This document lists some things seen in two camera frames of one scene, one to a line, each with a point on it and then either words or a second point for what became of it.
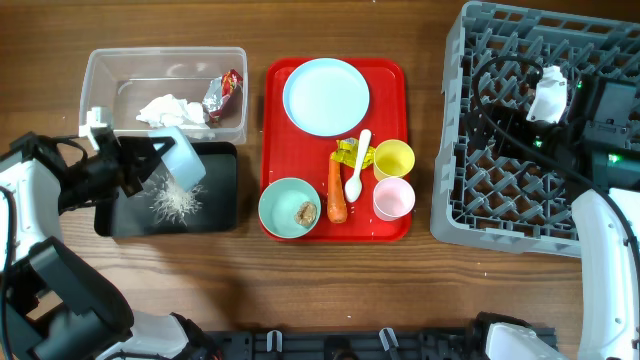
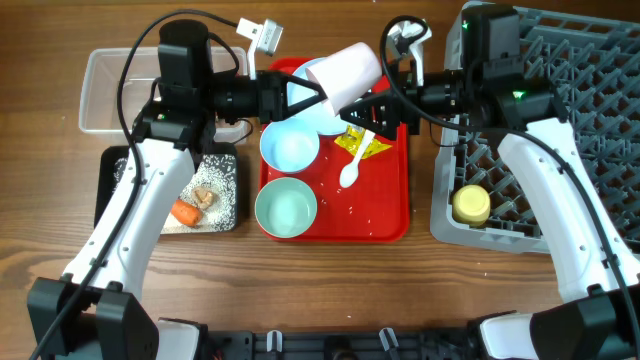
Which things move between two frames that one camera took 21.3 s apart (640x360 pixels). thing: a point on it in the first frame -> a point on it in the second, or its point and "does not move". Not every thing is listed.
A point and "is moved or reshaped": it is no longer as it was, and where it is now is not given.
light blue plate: [326, 97] does not move
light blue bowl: [182, 160] is moved or reshaped
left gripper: [127, 166] -> [271, 96]
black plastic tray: [162, 207] does not move
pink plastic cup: [393, 198] -> [347, 75]
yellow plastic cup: [392, 158] -> [471, 205]
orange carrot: [336, 194] -> [186, 213]
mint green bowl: [279, 203] does not move
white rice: [173, 202] is moved or reshaped
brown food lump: [306, 214] -> [203, 197]
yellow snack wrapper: [347, 151] -> [352, 141]
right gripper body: [539, 134] -> [443, 94]
